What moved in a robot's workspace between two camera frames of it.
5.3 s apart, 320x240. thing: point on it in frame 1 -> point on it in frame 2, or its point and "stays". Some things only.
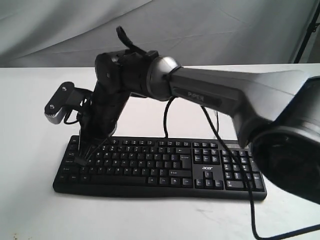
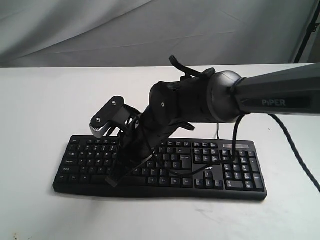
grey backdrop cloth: [71, 33] stays
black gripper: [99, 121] -> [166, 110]
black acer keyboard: [163, 167] stays
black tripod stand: [311, 28] stays
